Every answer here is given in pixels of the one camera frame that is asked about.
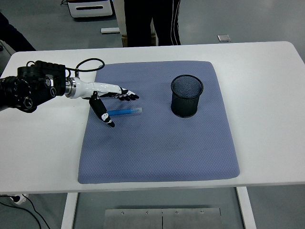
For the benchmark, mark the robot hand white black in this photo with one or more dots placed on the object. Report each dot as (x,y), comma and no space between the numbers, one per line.
(95,87)

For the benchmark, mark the blue marker with clear cap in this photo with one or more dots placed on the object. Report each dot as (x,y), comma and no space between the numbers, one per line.
(126,111)

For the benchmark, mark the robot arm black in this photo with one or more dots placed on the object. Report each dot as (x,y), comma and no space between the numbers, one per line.
(31,88)

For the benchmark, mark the black mesh pen holder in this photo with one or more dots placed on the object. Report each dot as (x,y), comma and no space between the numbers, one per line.
(186,105)

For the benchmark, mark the white base foot bar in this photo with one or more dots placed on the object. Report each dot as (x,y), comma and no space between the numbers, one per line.
(109,30)

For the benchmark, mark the white upright panel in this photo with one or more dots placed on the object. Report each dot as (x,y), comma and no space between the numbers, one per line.
(119,14)

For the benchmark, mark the white appliance with black slot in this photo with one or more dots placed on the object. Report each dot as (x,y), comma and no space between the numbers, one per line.
(90,8)

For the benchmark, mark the person in striped dark trousers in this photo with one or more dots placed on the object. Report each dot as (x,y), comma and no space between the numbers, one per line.
(140,21)

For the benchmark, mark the blue-grey textured mat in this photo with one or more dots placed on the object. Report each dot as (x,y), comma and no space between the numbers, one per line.
(155,148)

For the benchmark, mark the person in plain dark trousers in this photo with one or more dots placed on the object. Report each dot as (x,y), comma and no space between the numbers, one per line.
(14,35)

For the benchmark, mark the white table leg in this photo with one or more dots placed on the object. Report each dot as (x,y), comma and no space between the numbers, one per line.
(69,210)
(246,210)

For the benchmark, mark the white power strip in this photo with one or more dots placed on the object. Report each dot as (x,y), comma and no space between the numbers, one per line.
(19,199)

